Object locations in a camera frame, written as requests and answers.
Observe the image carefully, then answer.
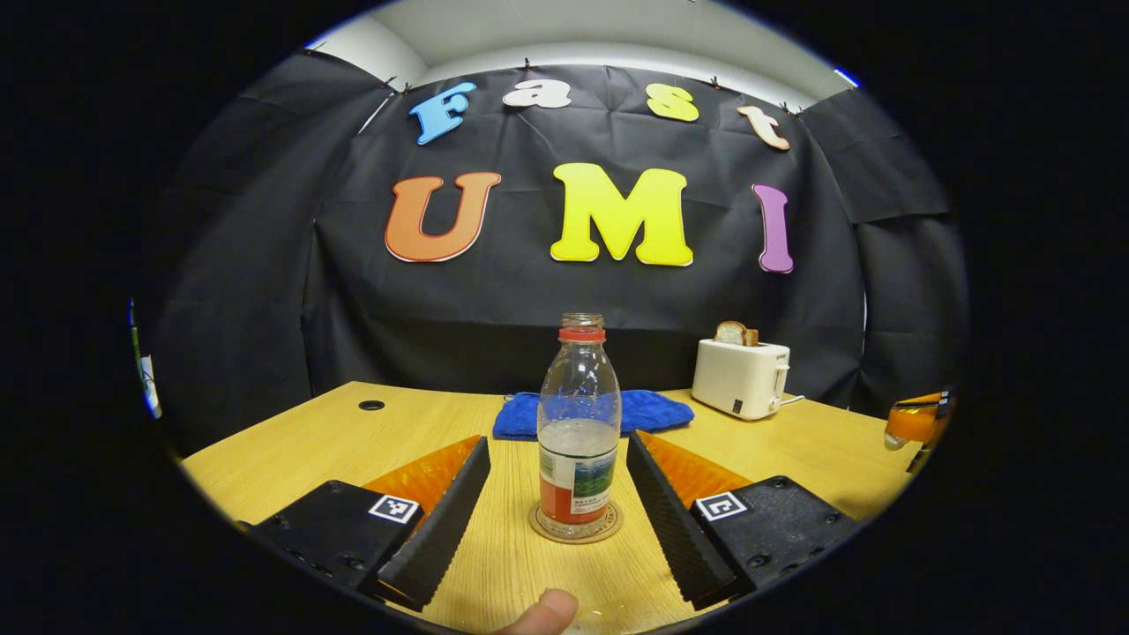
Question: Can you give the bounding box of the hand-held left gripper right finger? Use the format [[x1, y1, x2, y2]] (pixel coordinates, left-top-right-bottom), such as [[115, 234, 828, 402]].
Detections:
[[626, 430, 862, 611]]

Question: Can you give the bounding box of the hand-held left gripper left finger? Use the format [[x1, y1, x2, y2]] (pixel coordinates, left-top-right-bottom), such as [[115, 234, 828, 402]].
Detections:
[[251, 435, 492, 612]]

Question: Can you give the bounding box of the round brown coaster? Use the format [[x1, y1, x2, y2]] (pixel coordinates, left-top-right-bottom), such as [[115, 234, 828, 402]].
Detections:
[[528, 498, 624, 544]]

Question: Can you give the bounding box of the clear plastic water bottle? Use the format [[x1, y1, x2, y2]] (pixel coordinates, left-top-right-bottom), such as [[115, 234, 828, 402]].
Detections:
[[536, 312, 622, 528]]

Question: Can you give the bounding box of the blue towel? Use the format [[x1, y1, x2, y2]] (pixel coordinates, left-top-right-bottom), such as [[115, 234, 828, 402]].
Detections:
[[492, 389, 695, 441]]

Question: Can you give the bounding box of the white toaster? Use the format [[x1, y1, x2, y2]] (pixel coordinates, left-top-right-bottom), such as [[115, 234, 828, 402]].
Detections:
[[692, 339, 791, 421]]

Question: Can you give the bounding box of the black backdrop cloth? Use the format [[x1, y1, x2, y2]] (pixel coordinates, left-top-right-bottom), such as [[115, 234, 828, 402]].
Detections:
[[154, 49, 969, 452]]

